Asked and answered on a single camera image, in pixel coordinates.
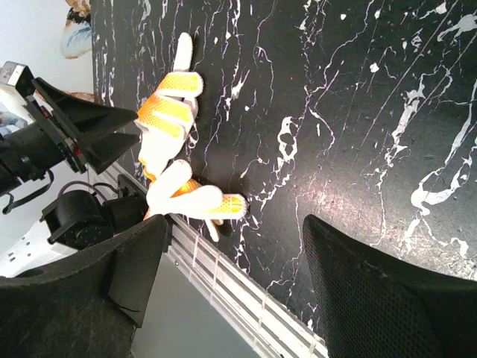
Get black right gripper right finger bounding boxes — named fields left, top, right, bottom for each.
left=303, top=215, right=476, bottom=357

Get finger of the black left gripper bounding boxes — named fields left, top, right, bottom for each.
left=85, top=133, right=139, bottom=174
left=32, top=77, right=139, bottom=144

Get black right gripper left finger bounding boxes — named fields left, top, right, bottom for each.
left=1, top=216, right=168, bottom=357

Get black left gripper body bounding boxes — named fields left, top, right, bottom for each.
left=1, top=96, right=86, bottom=195

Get orange striped white glove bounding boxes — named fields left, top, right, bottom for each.
left=135, top=33, right=204, bottom=181

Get white glove orange cuff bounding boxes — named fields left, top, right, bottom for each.
left=144, top=160, right=247, bottom=242

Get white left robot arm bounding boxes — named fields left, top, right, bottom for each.
left=1, top=78, right=145, bottom=277

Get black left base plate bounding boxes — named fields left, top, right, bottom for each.
left=117, top=173, right=146, bottom=201

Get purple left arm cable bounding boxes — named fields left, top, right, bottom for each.
left=59, top=180, right=105, bottom=198

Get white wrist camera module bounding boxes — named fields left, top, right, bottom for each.
left=1, top=61, right=35, bottom=124

